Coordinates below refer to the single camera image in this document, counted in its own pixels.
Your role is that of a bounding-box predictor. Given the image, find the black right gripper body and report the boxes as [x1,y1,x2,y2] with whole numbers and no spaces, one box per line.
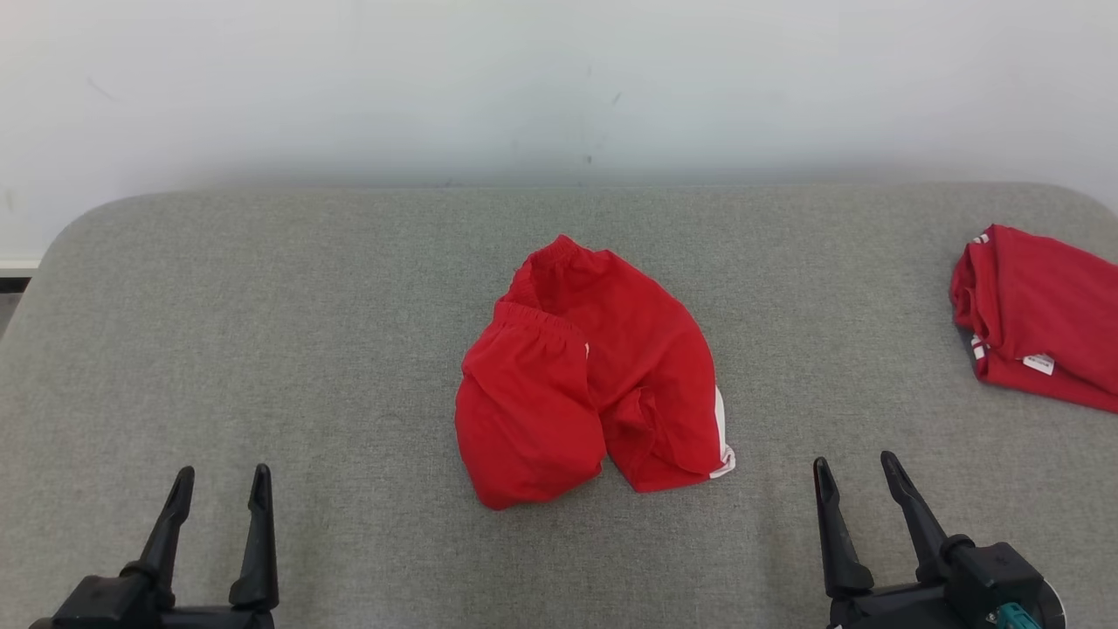
[825,583,963,629]

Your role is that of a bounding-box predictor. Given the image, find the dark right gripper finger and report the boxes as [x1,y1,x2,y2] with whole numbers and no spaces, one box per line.
[880,450,949,583]
[812,456,875,600]

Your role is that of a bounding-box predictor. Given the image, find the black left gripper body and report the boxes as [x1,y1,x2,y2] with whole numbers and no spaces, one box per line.
[30,574,277,629]

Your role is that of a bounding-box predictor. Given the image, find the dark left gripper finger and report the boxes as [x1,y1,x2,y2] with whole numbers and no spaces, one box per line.
[121,466,197,609]
[228,463,281,612]

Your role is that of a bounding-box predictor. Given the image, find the red and white t-shirt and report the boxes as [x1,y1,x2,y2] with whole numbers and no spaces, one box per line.
[949,224,1118,414]

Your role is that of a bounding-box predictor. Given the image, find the red shorts with white stripe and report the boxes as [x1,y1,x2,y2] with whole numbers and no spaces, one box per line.
[453,233,737,512]

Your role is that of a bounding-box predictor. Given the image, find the grey fabric sofa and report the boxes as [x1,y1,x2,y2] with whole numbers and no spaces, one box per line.
[0,181,1118,629]

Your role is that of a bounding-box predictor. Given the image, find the teal right camera connector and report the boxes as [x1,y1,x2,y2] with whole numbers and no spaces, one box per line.
[991,602,1046,629]

